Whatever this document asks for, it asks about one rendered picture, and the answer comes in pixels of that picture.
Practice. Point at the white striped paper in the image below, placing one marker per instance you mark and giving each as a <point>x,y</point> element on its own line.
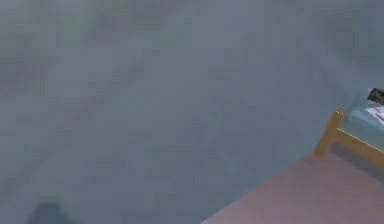
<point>377,113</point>

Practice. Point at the wooden bed with teal mattress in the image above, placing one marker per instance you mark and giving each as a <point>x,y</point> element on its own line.
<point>353,144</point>

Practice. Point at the black flat object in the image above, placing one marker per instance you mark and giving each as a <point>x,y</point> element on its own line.
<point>376,95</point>

